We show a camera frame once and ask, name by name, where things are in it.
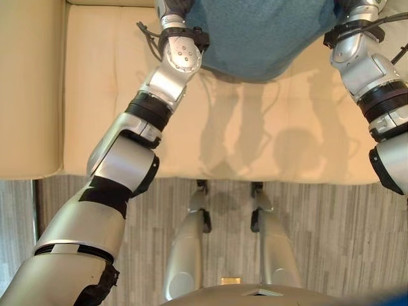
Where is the teal fuzzy cushion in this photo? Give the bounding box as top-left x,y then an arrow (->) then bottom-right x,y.
184,0 -> 339,82

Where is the left five-finger robot hand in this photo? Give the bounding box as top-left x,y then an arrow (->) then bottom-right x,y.
154,0 -> 196,30

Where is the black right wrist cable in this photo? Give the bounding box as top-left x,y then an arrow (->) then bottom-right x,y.
363,11 -> 408,65

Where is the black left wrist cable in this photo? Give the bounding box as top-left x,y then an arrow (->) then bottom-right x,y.
136,21 -> 165,62

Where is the cream leather sofa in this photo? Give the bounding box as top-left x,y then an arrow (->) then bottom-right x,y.
0,0 -> 408,187

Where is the silver right robot leg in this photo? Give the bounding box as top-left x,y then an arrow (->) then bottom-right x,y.
250,180 -> 303,288

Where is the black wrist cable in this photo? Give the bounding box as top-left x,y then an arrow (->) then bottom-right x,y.
136,21 -> 165,62
363,11 -> 408,65

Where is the silver robot torso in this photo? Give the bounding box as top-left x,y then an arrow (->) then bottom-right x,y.
165,276 -> 380,306

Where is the right five-finger robot hand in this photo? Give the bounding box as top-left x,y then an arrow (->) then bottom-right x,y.
333,0 -> 388,24

